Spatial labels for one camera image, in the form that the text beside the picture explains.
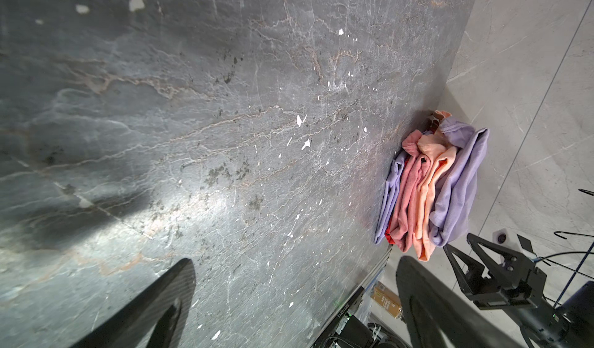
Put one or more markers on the black wire hook rack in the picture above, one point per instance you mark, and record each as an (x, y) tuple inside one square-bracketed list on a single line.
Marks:
[(563, 235)]

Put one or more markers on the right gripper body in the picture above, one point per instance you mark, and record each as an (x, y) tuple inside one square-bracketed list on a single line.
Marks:
[(542, 324)]

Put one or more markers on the small brown box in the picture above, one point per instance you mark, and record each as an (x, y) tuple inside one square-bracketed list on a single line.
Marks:
[(387, 299)]

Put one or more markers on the purple t shirt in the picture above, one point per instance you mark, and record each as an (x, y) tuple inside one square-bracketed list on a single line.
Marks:
[(457, 189)]

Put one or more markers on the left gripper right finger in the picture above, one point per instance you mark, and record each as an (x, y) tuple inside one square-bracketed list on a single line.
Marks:
[(436, 317)]

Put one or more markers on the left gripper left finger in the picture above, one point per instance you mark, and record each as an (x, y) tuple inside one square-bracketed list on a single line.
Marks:
[(160, 312)]

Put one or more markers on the red folded shirt in stack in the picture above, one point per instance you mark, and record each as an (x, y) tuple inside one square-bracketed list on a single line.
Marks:
[(388, 237)]

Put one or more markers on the pink folded t shirt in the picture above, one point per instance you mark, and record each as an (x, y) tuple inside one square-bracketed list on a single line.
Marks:
[(429, 158)]

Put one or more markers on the lavender folded shirt in stack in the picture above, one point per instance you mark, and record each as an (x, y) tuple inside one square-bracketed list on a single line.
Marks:
[(392, 187)]

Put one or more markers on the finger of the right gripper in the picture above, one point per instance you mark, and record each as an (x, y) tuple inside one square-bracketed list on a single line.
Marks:
[(469, 274), (504, 264)]

